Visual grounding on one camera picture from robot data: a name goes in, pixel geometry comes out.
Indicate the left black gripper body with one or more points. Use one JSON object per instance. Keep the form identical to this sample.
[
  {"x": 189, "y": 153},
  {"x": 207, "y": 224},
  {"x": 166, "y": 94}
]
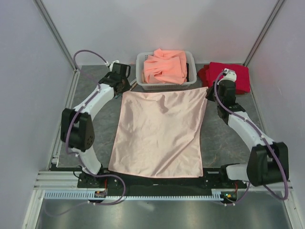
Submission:
[{"x": 126, "y": 86}]

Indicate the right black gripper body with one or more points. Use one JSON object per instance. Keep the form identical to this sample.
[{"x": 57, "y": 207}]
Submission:
[{"x": 212, "y": 94}]

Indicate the light pink satin napkin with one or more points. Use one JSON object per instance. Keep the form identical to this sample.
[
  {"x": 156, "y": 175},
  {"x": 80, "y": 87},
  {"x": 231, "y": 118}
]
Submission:
[{"x": 158, "y": 134}]

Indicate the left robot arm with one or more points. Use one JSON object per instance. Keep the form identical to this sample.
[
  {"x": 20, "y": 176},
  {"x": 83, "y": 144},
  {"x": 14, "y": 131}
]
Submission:
[{"x": 77, "y": 131}]

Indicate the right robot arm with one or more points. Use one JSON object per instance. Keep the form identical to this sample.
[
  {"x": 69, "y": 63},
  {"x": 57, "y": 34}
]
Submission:
[{"x": 268, "y": 161}]

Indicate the red folded cloth stack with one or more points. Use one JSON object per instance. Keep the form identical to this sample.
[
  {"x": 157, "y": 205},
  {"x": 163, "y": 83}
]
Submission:
[{"x": 210, "y": 72}]

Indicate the wooden utensil in basket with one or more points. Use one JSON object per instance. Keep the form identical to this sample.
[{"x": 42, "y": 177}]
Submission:
[{"x": 142, "y": 75}]

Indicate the white plastic basket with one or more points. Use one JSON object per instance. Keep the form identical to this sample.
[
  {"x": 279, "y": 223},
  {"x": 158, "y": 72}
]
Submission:
[{"x": 141, "y": 57}]

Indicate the dark item in basket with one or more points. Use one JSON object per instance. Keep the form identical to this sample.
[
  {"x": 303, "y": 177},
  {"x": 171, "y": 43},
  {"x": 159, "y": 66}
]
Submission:
[{"x": 188, "y": 72}]

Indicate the salmon pink cloth pile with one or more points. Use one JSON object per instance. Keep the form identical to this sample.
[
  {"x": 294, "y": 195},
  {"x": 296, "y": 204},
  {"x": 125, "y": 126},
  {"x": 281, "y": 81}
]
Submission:
[{"x": 165, "y": 66}]

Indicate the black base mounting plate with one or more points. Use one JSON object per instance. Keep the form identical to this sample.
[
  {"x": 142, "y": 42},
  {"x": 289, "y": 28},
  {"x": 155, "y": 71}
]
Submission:
[{"x": 143, "y": 186}]

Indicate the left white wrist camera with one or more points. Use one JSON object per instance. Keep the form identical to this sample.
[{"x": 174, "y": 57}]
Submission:
[{"x": 111, "y": 64}]

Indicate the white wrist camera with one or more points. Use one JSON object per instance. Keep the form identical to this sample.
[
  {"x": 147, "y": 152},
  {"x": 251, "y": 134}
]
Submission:
[
  {"x": 111, "y": 64},
  {"x": 229, "y": 75}
]

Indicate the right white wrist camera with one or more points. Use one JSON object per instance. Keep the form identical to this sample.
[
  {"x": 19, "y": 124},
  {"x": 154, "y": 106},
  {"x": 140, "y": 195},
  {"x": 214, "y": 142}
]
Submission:
[{"x": 229, "y": 75}]

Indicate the left aluminium frame post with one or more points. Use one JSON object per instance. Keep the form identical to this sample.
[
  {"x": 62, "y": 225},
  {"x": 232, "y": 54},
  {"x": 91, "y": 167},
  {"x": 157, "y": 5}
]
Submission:
[{"x": 52, "y": 27}]

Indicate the aluminium frame post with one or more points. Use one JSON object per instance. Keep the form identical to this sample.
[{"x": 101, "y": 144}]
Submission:
[
  {"x": 52, "y": 27},
  {"x": 265, "y": 29}
]

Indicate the right aluminium frame post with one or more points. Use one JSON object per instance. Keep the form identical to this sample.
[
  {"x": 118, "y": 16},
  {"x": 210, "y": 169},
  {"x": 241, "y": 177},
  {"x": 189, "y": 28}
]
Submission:
[{"x": 265, "y": 29}]

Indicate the white slotted cable duct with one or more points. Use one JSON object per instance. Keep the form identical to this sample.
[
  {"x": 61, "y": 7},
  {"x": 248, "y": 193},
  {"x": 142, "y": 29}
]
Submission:
[{"x": 93, "y": 195}]

